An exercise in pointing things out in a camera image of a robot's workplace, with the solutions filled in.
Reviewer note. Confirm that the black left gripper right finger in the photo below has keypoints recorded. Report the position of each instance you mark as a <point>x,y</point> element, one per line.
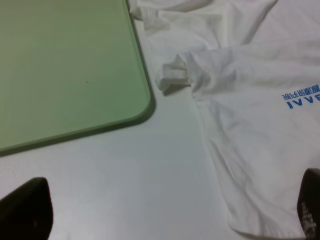
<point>308,204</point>

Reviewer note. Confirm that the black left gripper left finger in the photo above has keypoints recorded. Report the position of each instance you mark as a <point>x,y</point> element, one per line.
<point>27,212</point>

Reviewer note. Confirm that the white short sleeve shirt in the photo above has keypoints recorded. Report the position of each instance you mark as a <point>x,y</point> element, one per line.
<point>254,71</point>

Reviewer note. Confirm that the green plastic tray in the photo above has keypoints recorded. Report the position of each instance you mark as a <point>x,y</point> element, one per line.
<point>68,69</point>

